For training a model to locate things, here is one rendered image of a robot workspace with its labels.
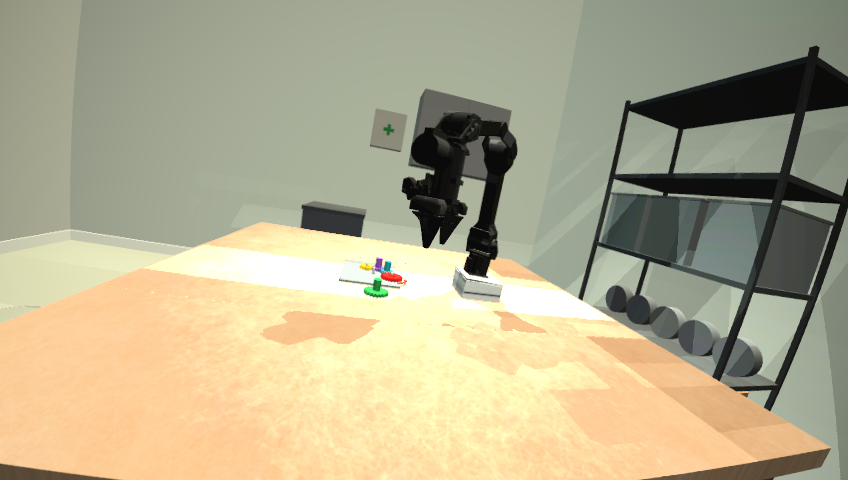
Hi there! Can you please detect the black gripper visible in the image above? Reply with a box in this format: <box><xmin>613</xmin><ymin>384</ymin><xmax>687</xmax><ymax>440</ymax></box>
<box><xmin>409</xmin><ymin>170</ymin><xmax>468</xmax><ymax>249</ymax></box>

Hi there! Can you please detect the green gear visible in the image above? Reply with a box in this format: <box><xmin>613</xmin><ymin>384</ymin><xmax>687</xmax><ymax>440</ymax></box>
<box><xmin>363</xmin><ymin>278</ymin><xmax>388</xmax><ymax>299</ymax></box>

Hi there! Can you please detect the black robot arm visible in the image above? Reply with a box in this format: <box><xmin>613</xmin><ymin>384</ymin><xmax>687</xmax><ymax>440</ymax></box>
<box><xmin>402</xmin><ymin>111</ymin><xmax>518</xmax><ymax>279</ymax></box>

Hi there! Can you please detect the red gear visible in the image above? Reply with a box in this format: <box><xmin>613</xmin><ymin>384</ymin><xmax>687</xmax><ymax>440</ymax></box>
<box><xmin>380</xmin><ymin>272</ymin><xmax>403</xmax><ymax>282</ymax></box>

